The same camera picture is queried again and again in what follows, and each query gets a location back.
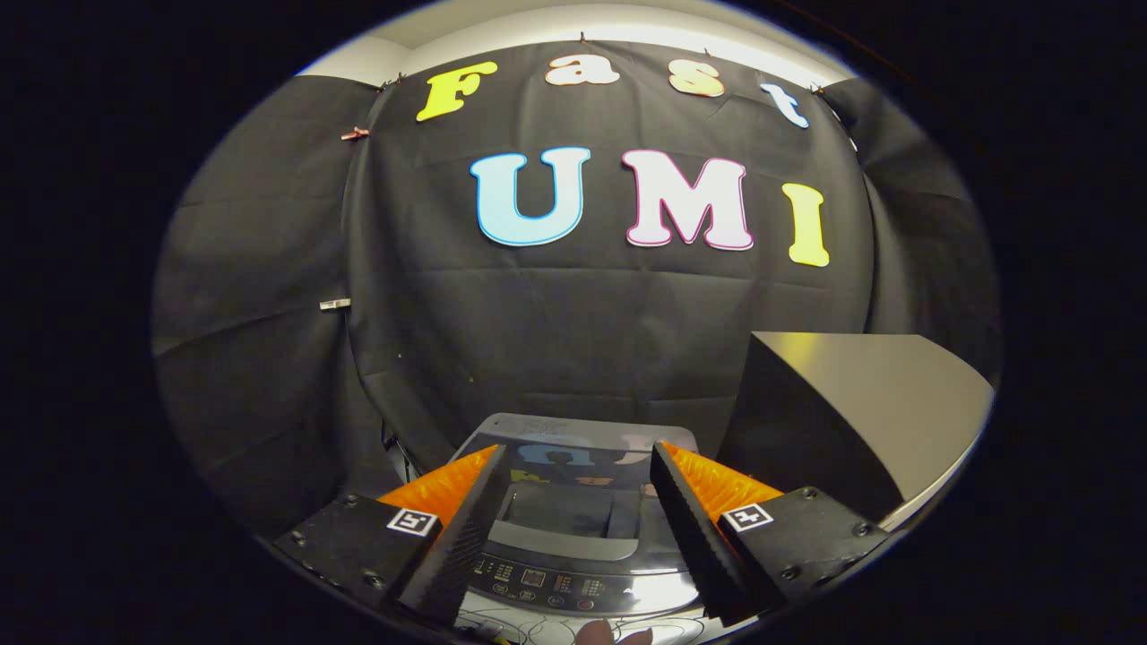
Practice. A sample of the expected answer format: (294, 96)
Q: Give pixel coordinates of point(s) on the grey cabinet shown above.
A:
(896, 403)

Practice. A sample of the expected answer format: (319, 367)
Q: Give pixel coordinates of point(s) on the silver clip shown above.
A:
(335, 305)

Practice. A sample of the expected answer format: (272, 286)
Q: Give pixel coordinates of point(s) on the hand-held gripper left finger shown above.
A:
(461, 546)

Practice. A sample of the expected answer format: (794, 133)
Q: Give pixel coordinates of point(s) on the grey top-load washing machine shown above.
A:
(573, 537)

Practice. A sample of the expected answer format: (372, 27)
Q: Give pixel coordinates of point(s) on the copper clip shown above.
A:
(355, 133)

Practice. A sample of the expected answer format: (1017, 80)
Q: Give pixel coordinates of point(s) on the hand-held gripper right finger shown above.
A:
(694, 537)

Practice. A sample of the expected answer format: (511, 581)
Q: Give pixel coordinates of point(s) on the black backdrop cloth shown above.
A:
(556, 331)

